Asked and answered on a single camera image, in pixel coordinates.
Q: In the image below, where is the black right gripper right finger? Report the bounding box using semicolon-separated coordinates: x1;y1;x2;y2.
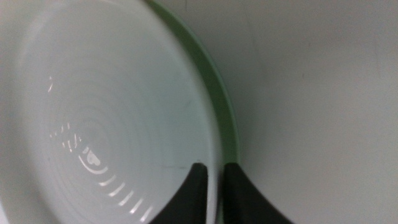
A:
222;162;295;224

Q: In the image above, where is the white shallow bowl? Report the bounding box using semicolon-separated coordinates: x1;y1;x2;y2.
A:
0;0;223;224

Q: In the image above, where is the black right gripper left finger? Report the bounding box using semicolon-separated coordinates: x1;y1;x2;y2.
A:
149;162;208;224

